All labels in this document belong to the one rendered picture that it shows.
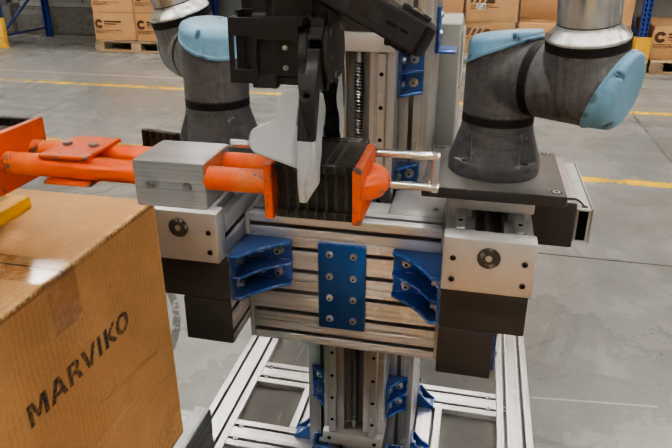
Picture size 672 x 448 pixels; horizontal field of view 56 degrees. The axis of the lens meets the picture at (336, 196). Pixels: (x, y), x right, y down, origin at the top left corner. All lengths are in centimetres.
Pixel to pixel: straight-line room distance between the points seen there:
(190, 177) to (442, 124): 98
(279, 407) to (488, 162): 104
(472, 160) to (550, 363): 149
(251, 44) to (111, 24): 852
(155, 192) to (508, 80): 59
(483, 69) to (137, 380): 68
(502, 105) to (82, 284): 65
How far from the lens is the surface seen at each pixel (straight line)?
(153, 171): 59
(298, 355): 201
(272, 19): 51
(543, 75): 97
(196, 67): 112
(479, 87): 103
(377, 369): 140
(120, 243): 82
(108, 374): 85
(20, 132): 70
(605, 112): 95
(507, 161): 104
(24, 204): 91
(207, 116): 113
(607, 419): 227
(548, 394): 230
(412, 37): 50
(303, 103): 49
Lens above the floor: 140
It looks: 22 degrees down
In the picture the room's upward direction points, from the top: straight up
